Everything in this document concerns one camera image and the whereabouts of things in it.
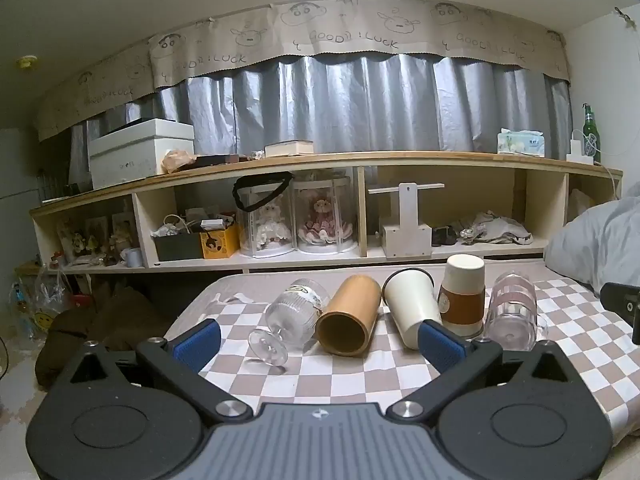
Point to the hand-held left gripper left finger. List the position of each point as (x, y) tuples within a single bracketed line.
[(197, 346)]

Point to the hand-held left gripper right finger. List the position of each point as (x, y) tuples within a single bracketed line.
[(441, 344)]

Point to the brown sleeved paper cup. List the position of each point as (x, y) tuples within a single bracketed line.
[(462, 295)]

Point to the white paper cup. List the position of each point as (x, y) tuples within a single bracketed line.
[(407, 300)]

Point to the tan cylindrical cup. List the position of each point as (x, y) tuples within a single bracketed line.
[(350, 310)]

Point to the clear stemmed glass cup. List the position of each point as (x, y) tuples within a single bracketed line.
[(295, 310)]

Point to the grey pillow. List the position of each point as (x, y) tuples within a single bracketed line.
[(600, 240)]

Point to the clear pink striped glass mug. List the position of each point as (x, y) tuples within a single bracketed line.
[(510, 310)]

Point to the brown checked blanket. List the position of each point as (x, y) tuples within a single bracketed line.
[(350, 375)]

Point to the dark brown cloth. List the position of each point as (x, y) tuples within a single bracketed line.
[(100, 325)]

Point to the dark grey storage bin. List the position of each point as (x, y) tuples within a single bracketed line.
[(175, 247)]

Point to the yellow box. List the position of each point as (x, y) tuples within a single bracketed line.
[(220, 242)]

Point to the dark shoes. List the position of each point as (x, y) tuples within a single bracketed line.
[(444, 235)]

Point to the grey tape roll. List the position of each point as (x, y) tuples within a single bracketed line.
[(133, 257)]

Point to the wooden stand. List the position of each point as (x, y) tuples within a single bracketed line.
[(406, 230)]

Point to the crumpled grey cloth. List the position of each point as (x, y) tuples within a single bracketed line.
[(495, 227)]

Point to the white doll in clear case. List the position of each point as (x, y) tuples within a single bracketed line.
[(270, 225)]

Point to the framed pictures with figurines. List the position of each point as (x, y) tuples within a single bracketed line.
[(95, 237)]

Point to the clear smiley plastic bag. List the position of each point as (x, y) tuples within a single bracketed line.
[(42, 305)]

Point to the white charger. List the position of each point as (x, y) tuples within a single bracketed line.
[(579, 152)]

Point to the pink doll in clear case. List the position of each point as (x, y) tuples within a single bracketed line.
[(322, 220)]

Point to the green glass bottle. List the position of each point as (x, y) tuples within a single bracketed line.
[(591, 135)]

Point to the long wooden shelf unit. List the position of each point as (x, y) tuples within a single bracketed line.
[(450, 165)]

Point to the crumpled pink plastic bag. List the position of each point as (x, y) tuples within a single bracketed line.
[(177, 160)]

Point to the tissue packet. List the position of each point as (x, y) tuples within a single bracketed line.
[(520, 142)]

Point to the large white box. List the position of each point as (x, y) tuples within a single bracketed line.
[(135, 157)]

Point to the closed book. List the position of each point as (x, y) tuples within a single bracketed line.
[(289, 148)]

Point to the flat black box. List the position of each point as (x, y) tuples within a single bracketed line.
[(132, 125)]

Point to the grey curtain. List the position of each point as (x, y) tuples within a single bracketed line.
[(350, 105)]

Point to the ceiling smoke detector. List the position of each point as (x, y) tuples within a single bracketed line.
[(26, 61)]

